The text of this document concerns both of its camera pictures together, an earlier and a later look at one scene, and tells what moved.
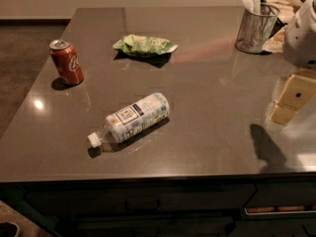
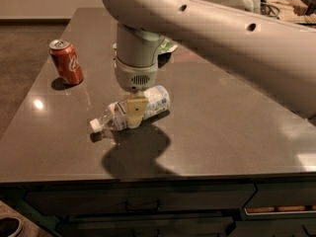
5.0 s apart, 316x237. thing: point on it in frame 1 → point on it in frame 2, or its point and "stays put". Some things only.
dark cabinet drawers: (258, 205) stays put
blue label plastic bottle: (134, 118) → (156, 100)
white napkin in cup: (251, 2) stays put
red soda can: (66, 61) stays put
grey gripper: (301, 39) → (134, 76)
